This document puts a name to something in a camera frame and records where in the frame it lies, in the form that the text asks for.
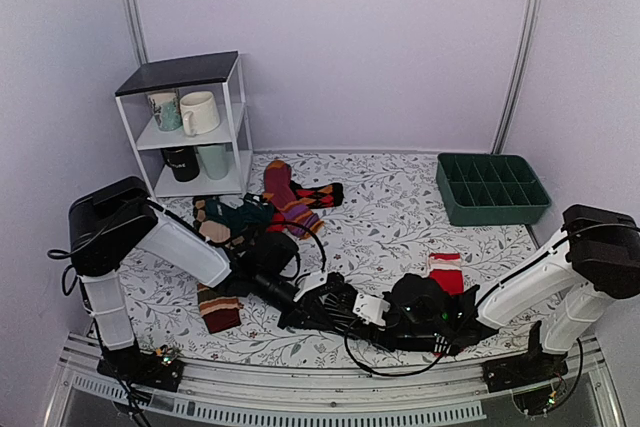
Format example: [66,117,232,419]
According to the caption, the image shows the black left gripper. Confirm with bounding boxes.
[253,271,333,333]

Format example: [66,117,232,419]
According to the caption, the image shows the black white striped sock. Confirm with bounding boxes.
[317,286,362,334]

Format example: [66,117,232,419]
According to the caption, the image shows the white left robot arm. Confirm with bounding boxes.
[67,177,357,381]

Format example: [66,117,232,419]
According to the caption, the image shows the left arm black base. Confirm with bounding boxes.
[97,338,185,393]

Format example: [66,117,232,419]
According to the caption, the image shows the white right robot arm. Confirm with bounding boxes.
[343,205,639,383]

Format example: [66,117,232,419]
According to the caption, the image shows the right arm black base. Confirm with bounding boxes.
[482,321,569,417]

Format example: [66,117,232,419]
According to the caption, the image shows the black sock white stripes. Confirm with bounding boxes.
[427,333,474,357]

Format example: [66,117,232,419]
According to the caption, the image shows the beige maroon striped sock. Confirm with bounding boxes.
[194,220,245,334]

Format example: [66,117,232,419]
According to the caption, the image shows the long red sock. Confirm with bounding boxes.
[266,212,286,232]

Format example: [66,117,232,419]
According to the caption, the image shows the dark teal sock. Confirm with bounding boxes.
[204,193,275,236]

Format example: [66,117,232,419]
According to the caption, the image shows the maroon purple striped sock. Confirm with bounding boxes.
[263,159,324,239]

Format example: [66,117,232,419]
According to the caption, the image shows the floral white table mat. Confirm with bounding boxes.
[120,153,536,371]

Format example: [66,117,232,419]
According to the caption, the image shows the black orange argyle sock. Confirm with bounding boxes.
[289,181,344,209]

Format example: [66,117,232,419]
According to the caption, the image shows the pale green mug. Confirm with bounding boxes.
[197,144,229,180]

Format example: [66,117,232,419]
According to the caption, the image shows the green divided organizer tray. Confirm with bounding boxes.
[436,153,551,227]

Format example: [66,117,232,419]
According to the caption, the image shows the black mug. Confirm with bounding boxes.
[161,146,200,182]

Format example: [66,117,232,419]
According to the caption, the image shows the cream ceramic mug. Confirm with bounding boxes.
[180,91,220,137]

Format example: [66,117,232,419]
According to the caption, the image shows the white shelf black top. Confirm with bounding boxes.
[115,51,253,198]

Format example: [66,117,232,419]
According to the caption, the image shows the teal patterned mug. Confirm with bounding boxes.
[147,90,182,132]

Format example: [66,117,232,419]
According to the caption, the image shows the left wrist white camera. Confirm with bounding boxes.
[293,272,327,303]

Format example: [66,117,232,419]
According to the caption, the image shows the aluminium front rail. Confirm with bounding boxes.
[42,331,626,427]

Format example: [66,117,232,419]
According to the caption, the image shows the right metal corner post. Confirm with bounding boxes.
[491,0,542,155]

